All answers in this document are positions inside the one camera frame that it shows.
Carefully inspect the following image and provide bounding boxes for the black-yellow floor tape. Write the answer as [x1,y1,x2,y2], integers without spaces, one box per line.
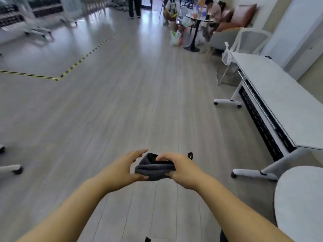
[0,27,123,81]

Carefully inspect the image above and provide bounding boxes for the group of bottles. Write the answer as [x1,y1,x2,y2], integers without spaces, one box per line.
[188,6,211,21]

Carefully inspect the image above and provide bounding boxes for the round white table black base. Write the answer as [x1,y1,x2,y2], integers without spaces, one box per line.
[274,165,323,242]

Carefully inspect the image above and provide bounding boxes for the person's right forearm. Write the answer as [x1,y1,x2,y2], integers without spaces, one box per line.
[196,176,294,242]

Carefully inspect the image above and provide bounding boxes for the grey and yellow armchair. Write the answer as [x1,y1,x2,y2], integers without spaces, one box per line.
[203,27,243,63]

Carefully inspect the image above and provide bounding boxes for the dark grey cleaning cloth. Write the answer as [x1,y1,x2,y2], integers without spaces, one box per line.
[134,152,194,181]

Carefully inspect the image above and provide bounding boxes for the white standing air conditioner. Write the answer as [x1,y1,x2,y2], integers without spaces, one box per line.
[259,0,323,81]

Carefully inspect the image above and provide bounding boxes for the person's right hand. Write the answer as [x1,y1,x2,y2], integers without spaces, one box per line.
[155,151,211,192]

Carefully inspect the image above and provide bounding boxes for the white folding table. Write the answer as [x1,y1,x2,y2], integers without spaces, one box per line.
[214,52,323,181]
[0,2,55,44]
[26,0,79,28]

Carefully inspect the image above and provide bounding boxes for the small round black table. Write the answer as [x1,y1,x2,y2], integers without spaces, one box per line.
[183,13,215,52]

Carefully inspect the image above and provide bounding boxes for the white plastic bag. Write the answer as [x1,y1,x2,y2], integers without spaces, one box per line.
[169,30,183,46]

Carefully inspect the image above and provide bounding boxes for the brown leather sofa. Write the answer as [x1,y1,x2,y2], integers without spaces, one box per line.
[214,3,258,33]

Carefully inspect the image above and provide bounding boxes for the person's left forearm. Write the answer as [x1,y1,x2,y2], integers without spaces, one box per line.
[16,177,111,242]

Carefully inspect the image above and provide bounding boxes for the white mesh side chair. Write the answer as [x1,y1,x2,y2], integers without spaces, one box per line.
[217,28,273,86]

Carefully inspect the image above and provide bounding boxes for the person's left hand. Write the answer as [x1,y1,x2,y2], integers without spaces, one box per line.
[97,148,149,193]

